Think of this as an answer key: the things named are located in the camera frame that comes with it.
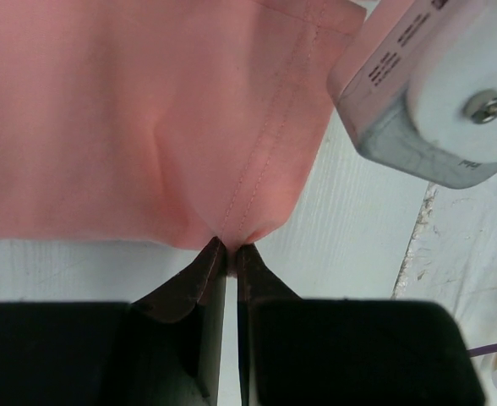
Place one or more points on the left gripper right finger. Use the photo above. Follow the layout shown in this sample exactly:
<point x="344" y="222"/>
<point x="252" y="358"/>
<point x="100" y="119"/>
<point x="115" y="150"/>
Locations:
<point x="296" y="351"/>

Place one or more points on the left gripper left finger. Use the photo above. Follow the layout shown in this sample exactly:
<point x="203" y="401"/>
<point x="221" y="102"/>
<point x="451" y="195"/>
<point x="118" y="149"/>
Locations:
<point x="162" y="349"/>

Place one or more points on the pink t shirt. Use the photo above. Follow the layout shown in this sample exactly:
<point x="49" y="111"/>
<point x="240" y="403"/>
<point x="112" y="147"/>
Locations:
<point x="166" y="121"/>

